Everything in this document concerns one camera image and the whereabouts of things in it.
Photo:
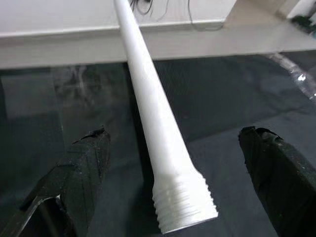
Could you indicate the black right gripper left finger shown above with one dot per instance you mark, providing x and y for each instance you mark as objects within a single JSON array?
[{"x": 74, "y": 172}]

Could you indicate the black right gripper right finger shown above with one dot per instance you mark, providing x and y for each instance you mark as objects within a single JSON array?
[{"x": 279, "y": 177}]

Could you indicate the white plastic table leg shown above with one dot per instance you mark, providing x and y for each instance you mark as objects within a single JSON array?
[{"x": 158, "y": 123}]

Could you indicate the black tablecloth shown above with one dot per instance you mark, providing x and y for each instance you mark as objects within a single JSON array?
[{"x": 209, "y": 98}]

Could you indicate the black floor gadget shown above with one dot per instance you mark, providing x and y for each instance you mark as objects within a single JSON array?
[{"x": 302, "y": 21}]

